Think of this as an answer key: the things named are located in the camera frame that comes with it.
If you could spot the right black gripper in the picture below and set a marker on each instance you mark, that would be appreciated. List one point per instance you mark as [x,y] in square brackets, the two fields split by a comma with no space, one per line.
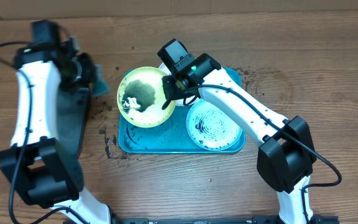
[169,83]

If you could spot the teal serving tray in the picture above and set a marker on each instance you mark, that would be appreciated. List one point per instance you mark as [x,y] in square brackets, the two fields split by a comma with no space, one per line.
[170,137]

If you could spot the yellow speckled plate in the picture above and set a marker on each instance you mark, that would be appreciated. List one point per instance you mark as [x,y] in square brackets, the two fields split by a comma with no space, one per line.
[140,97]

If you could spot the teal sponge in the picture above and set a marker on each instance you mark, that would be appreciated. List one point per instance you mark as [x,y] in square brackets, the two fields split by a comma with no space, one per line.
[100,87]

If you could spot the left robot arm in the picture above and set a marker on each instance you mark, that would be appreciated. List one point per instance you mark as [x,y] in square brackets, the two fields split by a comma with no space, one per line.
[56,83]

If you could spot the black water tray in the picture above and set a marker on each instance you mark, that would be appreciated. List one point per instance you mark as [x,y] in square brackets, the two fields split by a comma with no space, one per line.
[72,112]

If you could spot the white speckled plate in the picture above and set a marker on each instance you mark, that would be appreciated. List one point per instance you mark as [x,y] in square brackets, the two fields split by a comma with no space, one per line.
[182,102]

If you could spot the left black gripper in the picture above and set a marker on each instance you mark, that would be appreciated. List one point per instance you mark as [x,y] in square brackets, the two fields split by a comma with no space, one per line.
[86,60]

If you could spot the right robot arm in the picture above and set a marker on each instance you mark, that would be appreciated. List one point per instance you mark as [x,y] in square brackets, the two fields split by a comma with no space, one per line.
[285,147]

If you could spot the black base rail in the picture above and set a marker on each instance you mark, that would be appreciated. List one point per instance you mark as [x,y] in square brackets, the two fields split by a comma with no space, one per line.
[269,219]

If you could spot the light blue speckled plate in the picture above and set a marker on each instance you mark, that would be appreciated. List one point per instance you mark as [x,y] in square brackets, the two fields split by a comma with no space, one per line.
[212,130]

